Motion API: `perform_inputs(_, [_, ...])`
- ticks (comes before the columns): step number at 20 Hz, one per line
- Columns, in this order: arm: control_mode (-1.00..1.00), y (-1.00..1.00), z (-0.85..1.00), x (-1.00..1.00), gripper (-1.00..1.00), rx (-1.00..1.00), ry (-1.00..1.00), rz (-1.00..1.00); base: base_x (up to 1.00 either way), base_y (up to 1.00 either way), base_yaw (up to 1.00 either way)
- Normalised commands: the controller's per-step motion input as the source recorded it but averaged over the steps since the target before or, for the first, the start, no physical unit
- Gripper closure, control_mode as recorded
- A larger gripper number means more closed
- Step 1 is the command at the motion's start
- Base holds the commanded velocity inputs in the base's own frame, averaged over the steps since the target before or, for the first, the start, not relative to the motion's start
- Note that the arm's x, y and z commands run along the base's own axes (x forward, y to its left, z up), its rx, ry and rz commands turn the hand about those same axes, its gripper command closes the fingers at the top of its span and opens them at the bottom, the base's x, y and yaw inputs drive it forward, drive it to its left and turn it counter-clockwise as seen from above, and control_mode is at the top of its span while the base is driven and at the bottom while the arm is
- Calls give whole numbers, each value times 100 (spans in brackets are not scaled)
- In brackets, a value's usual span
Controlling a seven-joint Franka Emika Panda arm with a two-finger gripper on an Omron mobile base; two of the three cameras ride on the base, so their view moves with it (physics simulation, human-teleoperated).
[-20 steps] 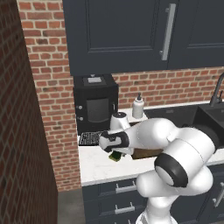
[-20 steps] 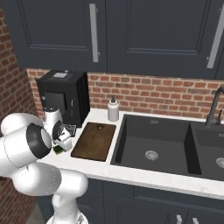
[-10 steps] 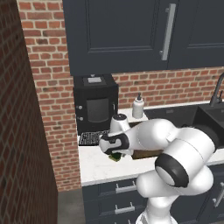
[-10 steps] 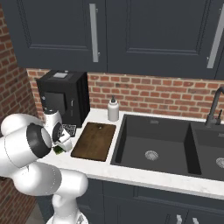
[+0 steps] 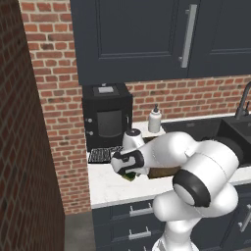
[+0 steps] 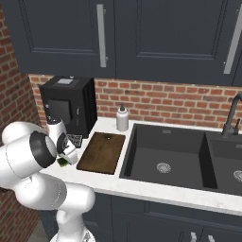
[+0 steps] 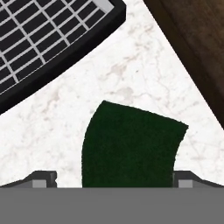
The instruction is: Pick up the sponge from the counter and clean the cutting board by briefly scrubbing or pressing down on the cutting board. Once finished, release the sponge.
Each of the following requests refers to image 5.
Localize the silver base cupboard handle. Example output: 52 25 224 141
237 203 251 233

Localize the black sink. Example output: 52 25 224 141
161 115 251 169

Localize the dark base cupboard door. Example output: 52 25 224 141
221 182 251 251

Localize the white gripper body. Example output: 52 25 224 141
110 150 146 176

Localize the green yellow sponge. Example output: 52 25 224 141
122 172 137 181

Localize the dark wall cupboard door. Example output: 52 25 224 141
187 0 251 79
70 0 198 86

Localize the silver drawer handle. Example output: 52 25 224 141
127 226 152 241
128 202 155 218

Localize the white soap dispenser bottle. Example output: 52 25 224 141
147 104 163 134

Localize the dark metal tap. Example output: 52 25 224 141
234 80 251 121

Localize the black coffee machine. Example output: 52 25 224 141
81 82 134 165

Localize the silver cupboard door handle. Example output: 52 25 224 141
177 3 199 70

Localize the brown wooden cutting board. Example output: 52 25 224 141
146 166 182 180

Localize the dark drawer front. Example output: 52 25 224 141
110 221 166 247
109 199 158 224

